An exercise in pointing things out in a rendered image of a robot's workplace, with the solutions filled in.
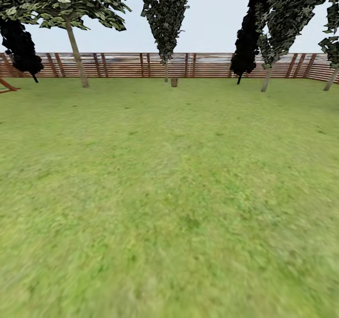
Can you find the wicker basket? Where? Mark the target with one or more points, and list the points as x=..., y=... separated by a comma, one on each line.
x=174, y=82

